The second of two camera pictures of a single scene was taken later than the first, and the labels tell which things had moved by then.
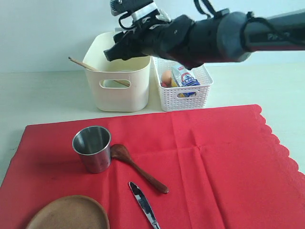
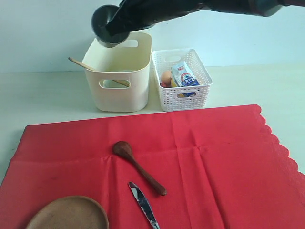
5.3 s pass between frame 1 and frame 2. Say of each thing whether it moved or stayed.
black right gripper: moved
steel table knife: stayed
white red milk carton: stayed
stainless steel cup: moved
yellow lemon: stayed
